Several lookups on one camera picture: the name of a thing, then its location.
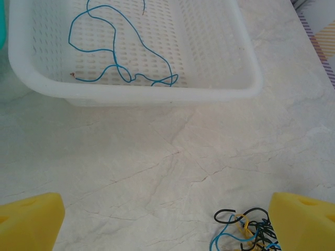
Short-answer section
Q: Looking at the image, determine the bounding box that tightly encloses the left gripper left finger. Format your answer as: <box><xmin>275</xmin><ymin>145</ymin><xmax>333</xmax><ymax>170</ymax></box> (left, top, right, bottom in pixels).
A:
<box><xmin>0</xmin><ymin>192</ymin><xmax>66</xmax><ymax>251</ymax></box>

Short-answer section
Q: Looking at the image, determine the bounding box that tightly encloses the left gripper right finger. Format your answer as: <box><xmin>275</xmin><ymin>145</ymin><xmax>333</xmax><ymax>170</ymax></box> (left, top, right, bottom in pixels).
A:
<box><xmin>267</xmin><ymin>192</ymin><xmax>335</xmax><ymax>251</ymax></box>

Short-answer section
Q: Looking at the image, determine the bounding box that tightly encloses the pile of wires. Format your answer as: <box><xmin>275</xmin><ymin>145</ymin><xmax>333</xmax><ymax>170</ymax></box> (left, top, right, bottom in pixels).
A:
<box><xmin>214</xmin><ymin>208</ymin><xmax>282</xmax><ymax>251</ymax></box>

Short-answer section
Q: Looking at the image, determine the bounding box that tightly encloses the tangle of coloured strings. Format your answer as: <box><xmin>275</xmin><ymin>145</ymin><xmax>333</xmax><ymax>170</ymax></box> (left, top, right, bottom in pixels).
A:
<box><xmin>209</xmin><ymin>214</ymin><xmax>282</xmax><ymax>251</ymax></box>

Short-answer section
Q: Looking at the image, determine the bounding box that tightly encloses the blue cable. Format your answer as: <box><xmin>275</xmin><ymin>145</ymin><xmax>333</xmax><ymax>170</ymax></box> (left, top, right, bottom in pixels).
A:
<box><xmin>68</xmin><ymin>0</ymin><xmax>180</xmax><ymax>88</ymax></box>

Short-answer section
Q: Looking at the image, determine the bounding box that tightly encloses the white slotted plastic basket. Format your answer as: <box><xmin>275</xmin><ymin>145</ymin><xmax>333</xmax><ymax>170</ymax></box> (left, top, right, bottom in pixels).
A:
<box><xmin>7</xmin><ymin>0</ymin><xmax>264</xmax><ymax>107</ymax></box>

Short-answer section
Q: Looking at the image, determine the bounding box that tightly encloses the teal plastic basket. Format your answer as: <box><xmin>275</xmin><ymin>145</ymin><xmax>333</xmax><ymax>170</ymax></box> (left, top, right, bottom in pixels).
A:
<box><xmin>0</xmin><ymin>0</ymin><xmax>7</xmax><ymax>51</ymax></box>

